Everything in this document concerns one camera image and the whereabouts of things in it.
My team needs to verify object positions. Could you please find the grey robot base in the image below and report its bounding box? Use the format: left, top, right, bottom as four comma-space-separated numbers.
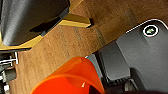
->
84, 19, 168, 94

